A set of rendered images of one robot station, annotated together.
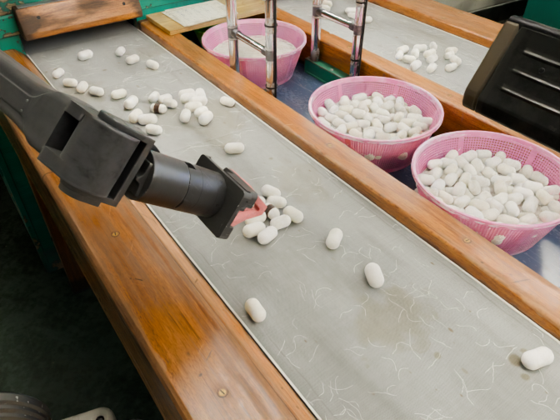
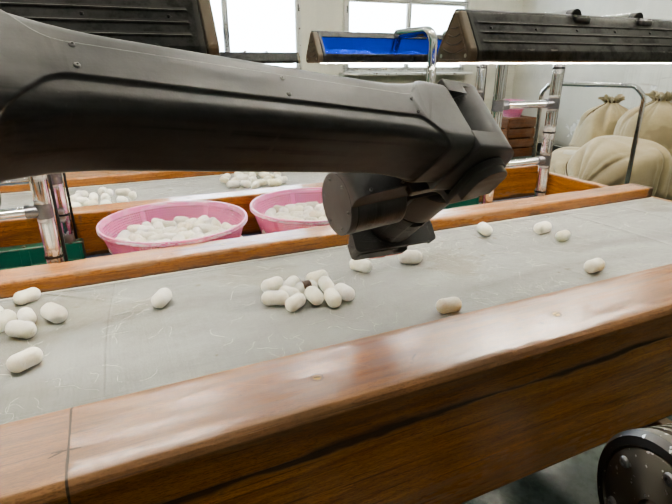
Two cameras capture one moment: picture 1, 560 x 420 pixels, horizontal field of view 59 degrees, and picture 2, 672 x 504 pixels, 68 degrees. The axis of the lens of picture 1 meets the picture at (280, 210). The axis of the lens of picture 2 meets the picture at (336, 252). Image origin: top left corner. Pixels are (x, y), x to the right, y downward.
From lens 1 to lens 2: 0.78 m
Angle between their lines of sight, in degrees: 68
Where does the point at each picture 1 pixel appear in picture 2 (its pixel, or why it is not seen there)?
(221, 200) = not seen: hidden behind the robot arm
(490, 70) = (473, 35)
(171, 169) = not seen: hidden behind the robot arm
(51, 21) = not seen: outside the picture
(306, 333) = (468, 293)
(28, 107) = (420, 105)
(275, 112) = (120, 261)
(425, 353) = (481, 258)
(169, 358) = (528, 338)
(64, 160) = (495, 131)
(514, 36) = (467, 17)
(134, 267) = (390, 360)
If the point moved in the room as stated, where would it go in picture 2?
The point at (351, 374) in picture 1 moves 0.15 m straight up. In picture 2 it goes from (506, 281) to (519, 180)
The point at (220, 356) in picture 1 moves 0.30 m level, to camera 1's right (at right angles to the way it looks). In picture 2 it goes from (517, 313) to (492, 233)
